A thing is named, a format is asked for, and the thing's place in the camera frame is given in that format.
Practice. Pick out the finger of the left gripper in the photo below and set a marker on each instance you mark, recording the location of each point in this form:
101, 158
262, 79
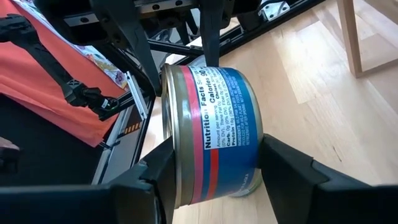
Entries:
212, 34
130, 40

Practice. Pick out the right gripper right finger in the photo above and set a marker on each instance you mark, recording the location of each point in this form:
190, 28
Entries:
295, 186

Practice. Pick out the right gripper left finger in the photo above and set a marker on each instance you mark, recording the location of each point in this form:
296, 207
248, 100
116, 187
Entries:
149, 186

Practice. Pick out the blue pink salmon can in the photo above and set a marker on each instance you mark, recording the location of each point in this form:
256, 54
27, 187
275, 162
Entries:
217, 124

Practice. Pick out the wooden slatted shelf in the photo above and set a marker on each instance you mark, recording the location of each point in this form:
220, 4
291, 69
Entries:
349, 37

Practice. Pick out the white floral patterned cloth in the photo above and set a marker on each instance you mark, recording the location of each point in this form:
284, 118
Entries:
102, 63

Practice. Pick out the orange cloth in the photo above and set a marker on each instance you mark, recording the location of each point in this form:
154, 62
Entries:
31, 77

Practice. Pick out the black cloth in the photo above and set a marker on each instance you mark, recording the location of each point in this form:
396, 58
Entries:
46, 155

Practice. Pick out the silver aluminium rail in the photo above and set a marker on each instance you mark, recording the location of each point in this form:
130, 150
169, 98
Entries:
118, 155

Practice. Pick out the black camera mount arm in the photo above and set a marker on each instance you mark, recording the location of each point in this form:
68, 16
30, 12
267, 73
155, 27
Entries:
49, 62

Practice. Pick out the silver base bracket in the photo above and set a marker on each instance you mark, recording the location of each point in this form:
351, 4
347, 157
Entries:
275, 9

